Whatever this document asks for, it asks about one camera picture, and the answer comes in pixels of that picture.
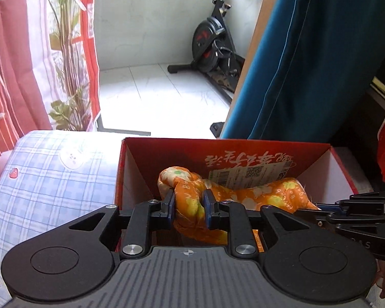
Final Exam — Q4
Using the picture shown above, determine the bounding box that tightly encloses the black exercise bike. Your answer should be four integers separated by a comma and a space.
167, 0, 265, 138

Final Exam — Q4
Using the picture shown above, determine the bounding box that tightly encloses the red cardboard box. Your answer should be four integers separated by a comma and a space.
114, 137, 361, 254

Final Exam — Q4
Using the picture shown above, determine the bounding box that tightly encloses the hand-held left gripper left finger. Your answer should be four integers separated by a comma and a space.
69, 189, 177, 259

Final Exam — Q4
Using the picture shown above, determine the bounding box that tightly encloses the orange floral cloth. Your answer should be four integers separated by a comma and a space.
158, 166, 320, 253

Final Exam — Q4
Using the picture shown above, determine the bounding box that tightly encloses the red white printed curtain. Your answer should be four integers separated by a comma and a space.
0, 0, 101, 155

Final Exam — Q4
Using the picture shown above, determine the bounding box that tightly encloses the dark shelf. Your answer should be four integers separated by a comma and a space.
332, 26, 385, 196

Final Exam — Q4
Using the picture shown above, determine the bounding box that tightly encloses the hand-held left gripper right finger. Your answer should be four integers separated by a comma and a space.
203, 189, 312, 259

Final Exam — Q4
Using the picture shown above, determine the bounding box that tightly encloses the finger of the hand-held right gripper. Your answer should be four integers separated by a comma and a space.
293, 208, 385, 229
314, 192, 385, 214

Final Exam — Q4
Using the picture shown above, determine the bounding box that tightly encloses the wooden board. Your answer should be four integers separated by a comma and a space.
219, 0, 287, 139

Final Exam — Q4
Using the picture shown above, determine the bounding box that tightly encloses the teal curtain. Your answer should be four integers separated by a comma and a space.
223, 0, 385, 143

